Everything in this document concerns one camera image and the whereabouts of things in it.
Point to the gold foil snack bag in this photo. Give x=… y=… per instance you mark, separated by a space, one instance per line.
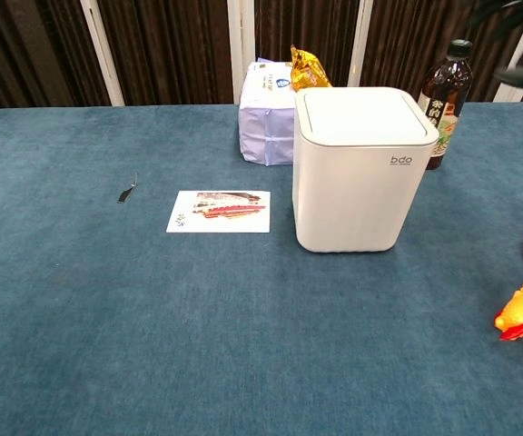
x=307 y=68

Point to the white lidded trash bin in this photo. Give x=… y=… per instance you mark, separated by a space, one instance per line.
x=352 y=191

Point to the white frame post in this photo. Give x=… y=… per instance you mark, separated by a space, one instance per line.
x=102 y=54
x=359 y=45
x=513 y=91
x=235 y=45

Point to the white printed postcard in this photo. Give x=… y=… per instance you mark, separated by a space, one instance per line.
x=225 y=218

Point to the blue velvet tablecloth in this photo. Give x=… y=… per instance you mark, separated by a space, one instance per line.
x=152 y=318

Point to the lavender wrapped tissue pack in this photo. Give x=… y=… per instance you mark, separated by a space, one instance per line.
x=263 y=118

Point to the white plastic bin lid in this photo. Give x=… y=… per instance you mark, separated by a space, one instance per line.
x=361 y=118

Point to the dark sauce bottle with label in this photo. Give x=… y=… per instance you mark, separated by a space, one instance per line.
x=447 y=77

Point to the dark brown curtain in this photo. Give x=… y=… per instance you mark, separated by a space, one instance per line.
x=175 y=45

